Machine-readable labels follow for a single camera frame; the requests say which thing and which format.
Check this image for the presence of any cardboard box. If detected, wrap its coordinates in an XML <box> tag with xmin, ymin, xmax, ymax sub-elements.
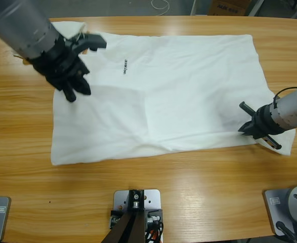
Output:
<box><xmin>208</xmin><ymin>0</ymin><xmax>251</xmax><ymax>16</ymax></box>

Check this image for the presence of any white cable loop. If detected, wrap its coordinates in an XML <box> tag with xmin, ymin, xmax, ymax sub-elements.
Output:
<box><xmin>150</xmin><ymin>0</ymin><xmax>171</xmax><ymax>12</ymax></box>

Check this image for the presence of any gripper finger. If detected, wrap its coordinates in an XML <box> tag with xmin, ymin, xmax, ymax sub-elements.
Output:
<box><xmin>63</xmin><ymin>86</ymin><xmax>77</xmax><ymax>103</ymax></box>
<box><xmin>239</xmin><ymin>120</ymin><xmax>257</xmax><ymax>133</ymax></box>
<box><xmin>238</xmin><ymin>129</ymin><xmax>259</xmax><ymax>139</ymax></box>
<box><xmin>73</xmin><ymin>75</ymin><xmax>92</xmax><ymax>96</ymax></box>

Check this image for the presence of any orange cable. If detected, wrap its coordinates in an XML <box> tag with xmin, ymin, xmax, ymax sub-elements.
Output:
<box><xmin>148</xmin><ymin>228</ymin><xmax>164</xmax><ymax>243</ymax></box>

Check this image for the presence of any black camera stand cable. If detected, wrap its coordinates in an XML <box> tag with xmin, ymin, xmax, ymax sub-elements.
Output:
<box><xmin>144</xmin><ymin>221</ymin><xmax>164</xmax><ymax>243</ymax></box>

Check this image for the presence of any black base cable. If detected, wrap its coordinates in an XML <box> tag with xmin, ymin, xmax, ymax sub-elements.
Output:
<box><xmin>275</xmin><ymin>221</ymin><xmax>297</xmax><ymax>243</ymax></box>

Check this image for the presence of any folded white cloth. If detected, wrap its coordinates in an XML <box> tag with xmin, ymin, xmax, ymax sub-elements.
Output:
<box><xmin>13</xmin><ymin>21</ymin><xmax>89</xmax><ymax>64</ymax></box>

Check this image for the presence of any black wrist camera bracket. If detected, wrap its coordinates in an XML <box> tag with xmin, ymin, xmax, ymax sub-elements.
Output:
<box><xmin>66</xmin><ymin>31</ymin><xmax>107</xmax><ymax>53</ymax></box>

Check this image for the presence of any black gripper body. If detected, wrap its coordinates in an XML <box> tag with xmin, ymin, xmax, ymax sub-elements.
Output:
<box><xmin>31</xmin><ymin>37</ymin><xmax>91</xmax><ymax>92</ymax></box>
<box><xmin>240</xmin><ymin>101</ymin><xmax>287</xmax><ymax>150</ymax></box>

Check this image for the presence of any white camera stand mount block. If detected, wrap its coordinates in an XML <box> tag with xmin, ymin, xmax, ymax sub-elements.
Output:
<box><xmin>112</xmin><ymin>189</ymin><xmax>163</xmax><ymax>243</ymax></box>

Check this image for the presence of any white t-shirt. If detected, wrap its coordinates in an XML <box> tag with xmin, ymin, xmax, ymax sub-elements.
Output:
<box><xmin>51</xmin><ymin>31</ymin><xmax>297</xmax><ymax>167</ymax></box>

